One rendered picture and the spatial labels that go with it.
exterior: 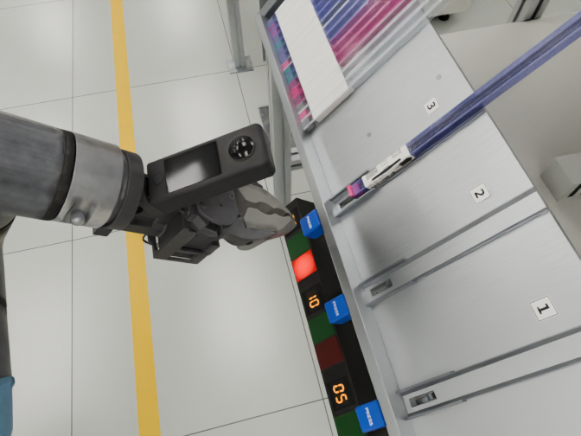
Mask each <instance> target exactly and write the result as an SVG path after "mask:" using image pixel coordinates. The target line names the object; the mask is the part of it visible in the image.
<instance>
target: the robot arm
mask: <svg viewBox="0 0 581 436"><path fill-rule="evenodd" d="M275 171H276V168H275V164H274V161H273V157H272V154H271V147H270V143H269V139H268V136H267V134H266V133H265V130H264V129H263V127H262V126H261V125H260V124H257V123H255V124H252V125H248V126H246V127H243V128H240V129H238V130H236V131H232V132H229V133H228V134H225V135H222V136H220V137H217V138H214V139H211V140H208V141H207V142H204V143H201V144H198V145H195V146H193V147H190V148H187V149H186V150H183V151H179V152H177V153H175V154H172V155H169V156H167V157H163V158H161V159H158V160H156V161H154V162H151V163H148V164H147V174H145V173H144V164H143V160H142V158H141V157H140V156H139V155H138V154H137V153H134V152H131V151H126V150H123V149H120V148H119V146H118V145H116V144H112V143H108V142H106V141H103V140H99V139H96V138H91V137H88V136H85V135H82V134H79V133H76V132H73V131H66V130H63V129H61V128H57V127H54V126H51V125H46V124H43V123H40V122H37V121H34V120H32V119H26V118H24V117H20V116H17V115H15V114H11V113H8V112H3V111H0V436H11V434H12V432H13V395H12V388H13V387H14V385H15V377H14V376H12V371H11V360H10V340H9V329H8V318H7V297H6V284H5V273H4V262H3V241H4V238H5V236H6V234H7V233H8V232H9V230H10V227H11V225H12V223H13V221H14V220H15V218H16V216H21V217H27V218H32V219H37V220H43V221H57V222H62V223H67V224H73V225H74V226H83V227H89V228H93V234H95V235H100V236H105V237H107V236H108V235H109V234H110V232H111V231H112V230H113V229H114V230H122V231H127V232H132V233H137V234H144V236H143V242H145V243H147V244H149V245H152V253H153V259H158V260H170V261H176V262H183V263H189V264H196V265H198V264H199V263H200V262H201V261H202V260H204V259H205V258H206V257H207V256H208V255H210V254H212V253H213V252H214V251H215V250H216V249H218V248H219V247H220V243H219V240H220V239H224V240H225V241H226V242H228V243H229V244H231V245H233V246H237V248H238V249H239V250H242V251H247V250H251V249H253V248H255V247H257V246H258V245H260V244H262V243H264V242H266V241H267V240H272V239H275V238H278V237H281V236H284V235H286V234H288V233H289V232H290V231H291V230H292V229H293V228H294V227H295V226H296V225H297V224H296V223H295V218H294V217H293V215H292V214H291V212H290V211H289V210H288V209H287V208H286V207H285V206H284V205H283V204H282V203H281V202H280V201H279V200H278V199H277V198H276V197H275V196H273V195H272V194H271V193H270V192H268V191H267V190H265V189H263V186H262V185H261V184H259V183H257V182H258V181H260V180H263V179H266V178H268V177H271V176H273V175H274V174H275ZM146 235H147V237H148V241H146V240H145V239H144V237H145V236H146ZM156 237H157V238H158V243H156ZM157 244H158V245H157ZM158 246H159V247H158ZM158 248H159V249H158ZM170 256H175V257H170ZM177 257H181V258H177ZM183 258H187V259H183ZM189 259H190V260H189Z"/></svg>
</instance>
